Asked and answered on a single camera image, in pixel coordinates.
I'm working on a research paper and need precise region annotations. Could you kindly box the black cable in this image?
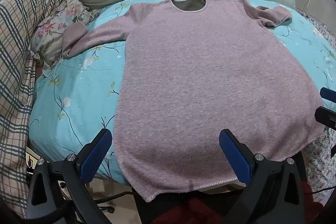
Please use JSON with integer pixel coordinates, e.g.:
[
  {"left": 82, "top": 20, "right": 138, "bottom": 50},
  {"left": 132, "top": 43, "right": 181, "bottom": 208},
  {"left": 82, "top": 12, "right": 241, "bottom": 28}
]
[{"left": 310, "top": 185, "right": 332, "bottom": 194}]

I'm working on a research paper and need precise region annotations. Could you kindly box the blue floral bed sheet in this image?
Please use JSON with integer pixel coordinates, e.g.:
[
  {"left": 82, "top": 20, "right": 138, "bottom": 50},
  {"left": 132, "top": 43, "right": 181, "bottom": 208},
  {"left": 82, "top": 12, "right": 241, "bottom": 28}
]
[{"left": 28, "top": 0, "right": 336, "bottom": 186}]

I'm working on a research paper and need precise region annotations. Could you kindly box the dark red cloth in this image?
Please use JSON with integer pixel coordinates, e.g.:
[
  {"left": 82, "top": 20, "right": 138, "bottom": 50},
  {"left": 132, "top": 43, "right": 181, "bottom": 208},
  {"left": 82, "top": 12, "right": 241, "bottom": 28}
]
[{"left": 152, "top": 179, "right": 326, "bottom": 224}]

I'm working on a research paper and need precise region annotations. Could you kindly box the beige plaid blanket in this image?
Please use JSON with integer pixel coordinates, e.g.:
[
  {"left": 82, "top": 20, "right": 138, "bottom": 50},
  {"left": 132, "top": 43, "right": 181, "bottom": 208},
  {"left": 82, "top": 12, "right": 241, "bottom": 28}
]
[{"left": 0, "top": 0, "right": 99, "bottom": 219}]

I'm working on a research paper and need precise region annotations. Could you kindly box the pink knit sweater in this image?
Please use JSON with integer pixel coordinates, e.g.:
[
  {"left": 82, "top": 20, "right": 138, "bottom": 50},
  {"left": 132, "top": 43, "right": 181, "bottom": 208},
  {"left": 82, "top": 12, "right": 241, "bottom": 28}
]
[{"left": 62, "top": 0, "right": 326, "bottom": 203}]

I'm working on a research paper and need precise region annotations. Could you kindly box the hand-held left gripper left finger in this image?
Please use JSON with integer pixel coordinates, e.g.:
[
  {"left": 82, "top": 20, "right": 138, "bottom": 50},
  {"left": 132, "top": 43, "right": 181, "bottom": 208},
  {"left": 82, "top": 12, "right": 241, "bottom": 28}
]
[{"left": 26, "top": 128, "right": 113, "bottom": 224}]

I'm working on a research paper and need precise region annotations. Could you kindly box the black chair base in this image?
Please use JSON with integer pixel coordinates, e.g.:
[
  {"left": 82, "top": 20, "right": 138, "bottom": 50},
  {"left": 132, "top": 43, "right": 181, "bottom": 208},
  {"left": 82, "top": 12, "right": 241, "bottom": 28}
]
[{"left": 88, "top": 182, "right": 138, "bottom": 214}]

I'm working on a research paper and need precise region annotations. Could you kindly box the small-flower print sheet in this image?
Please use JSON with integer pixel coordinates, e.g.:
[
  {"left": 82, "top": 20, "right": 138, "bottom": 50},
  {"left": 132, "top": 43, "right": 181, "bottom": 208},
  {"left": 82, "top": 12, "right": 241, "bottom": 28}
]
[{"left": 297, "top": 10, "right": 336, "bottom": 203}]

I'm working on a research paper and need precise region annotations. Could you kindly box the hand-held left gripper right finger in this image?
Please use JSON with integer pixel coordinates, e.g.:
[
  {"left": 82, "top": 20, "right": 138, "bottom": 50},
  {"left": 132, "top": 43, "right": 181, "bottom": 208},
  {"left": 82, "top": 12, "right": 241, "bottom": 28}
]
[{"left": 219, "top": 129, "right": 306, "bottom": 224}]

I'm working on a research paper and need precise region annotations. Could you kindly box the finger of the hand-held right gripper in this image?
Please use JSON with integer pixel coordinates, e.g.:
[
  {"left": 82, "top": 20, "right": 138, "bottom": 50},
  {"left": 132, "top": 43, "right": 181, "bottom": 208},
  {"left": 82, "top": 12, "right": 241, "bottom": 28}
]
[
  {"left": 320, "top": 87, "right": 336, "bottom": 104},
  {"left": 314, "top": 106, "right": 336, "bottom": 131}
]

